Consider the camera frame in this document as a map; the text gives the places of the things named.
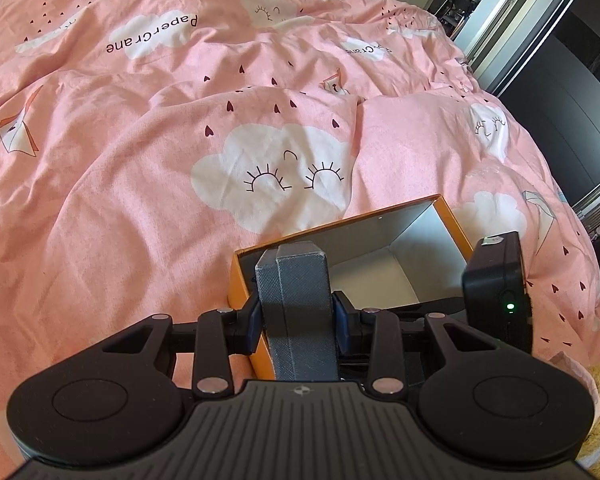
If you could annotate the orange box white inside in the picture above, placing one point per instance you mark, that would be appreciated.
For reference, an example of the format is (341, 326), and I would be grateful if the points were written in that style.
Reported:
(375, 265)

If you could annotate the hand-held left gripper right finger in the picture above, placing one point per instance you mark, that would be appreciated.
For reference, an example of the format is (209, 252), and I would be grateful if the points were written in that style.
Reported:
(341, 325)

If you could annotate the white door frame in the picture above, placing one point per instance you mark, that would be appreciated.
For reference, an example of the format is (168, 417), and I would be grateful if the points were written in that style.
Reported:
(510, 15)

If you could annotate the black wardrobe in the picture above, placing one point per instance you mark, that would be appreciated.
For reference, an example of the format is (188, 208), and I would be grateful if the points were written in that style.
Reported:
(570, 85)

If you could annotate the pink printed blanket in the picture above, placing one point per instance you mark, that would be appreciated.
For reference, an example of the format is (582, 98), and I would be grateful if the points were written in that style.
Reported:
(130, 210)

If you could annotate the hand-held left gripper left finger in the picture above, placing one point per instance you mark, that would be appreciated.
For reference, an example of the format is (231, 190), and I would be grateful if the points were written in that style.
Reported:
(252, 325)

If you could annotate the dark grey box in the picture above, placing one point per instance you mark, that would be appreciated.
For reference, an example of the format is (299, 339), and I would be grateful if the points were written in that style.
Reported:
(300, 310)

